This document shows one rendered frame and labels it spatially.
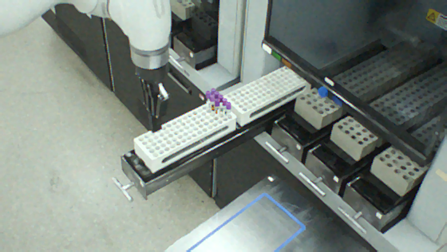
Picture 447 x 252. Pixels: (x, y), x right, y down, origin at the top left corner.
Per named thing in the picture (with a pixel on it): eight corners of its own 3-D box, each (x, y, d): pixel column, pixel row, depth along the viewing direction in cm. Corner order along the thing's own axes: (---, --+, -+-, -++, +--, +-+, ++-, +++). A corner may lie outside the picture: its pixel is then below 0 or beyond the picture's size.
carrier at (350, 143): (363, 159, 151) (368, 145, 147) (358, 163, 150) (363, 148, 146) (334, 135, 158) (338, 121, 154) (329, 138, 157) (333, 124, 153)
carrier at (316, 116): (325, 128, 160) (328, 114, 156) (320, 131, 159) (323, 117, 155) (298, 108, 166) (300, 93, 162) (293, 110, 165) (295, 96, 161)
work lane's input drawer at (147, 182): (291, 84, 187) (294, 64, 181) (318, 106, 180) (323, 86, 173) (108, 178, 153) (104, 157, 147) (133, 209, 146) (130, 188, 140)
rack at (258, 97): (290, 76, 180) (292, 62, 175) (310, 92, 174) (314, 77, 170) (221, 111, 166) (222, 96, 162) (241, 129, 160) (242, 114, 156)
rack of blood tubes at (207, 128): (216, 112, 165) (217, 98, 161) (236, 131, 160) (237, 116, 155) (134, 154, 151) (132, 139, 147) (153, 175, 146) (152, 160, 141)
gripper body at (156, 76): (173, 63, 126) (175, 92, 132) (154, 45, 130) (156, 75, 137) (146, 74, 122) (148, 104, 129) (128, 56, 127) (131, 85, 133)
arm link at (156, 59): (155, 24, 127) (156, 45, 131) (121, 36, 123) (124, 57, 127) (176, 43, 122) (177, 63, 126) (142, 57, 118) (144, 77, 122)
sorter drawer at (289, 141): (408, 61, 200) (415, 41, 194) (439, 80, 192) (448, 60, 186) (259, 143, 166) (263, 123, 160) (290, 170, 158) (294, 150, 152)
